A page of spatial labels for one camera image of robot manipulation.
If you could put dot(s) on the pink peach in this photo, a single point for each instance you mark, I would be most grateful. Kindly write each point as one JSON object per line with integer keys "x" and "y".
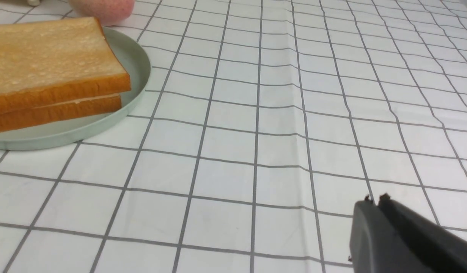
{"x": 108, "y": 12}

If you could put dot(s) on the light green plate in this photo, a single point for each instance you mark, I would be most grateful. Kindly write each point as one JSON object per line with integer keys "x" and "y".
{"x": 136, "y": 62}

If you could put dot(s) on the toast slice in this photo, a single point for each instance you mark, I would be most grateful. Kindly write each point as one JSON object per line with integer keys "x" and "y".
{"x": 48, "y": 62}
{"x": 37, "y": 116}

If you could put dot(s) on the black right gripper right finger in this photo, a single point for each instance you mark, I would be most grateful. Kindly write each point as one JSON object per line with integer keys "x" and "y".
{"x": 435, "y": 247}

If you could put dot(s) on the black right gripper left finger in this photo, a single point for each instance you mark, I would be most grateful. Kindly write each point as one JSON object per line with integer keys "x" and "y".
{"x": 375, "y": 245}

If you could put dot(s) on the white checkered tablecloth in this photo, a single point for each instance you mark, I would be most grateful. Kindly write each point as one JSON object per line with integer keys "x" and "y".
{"x": 261, "y": 125}

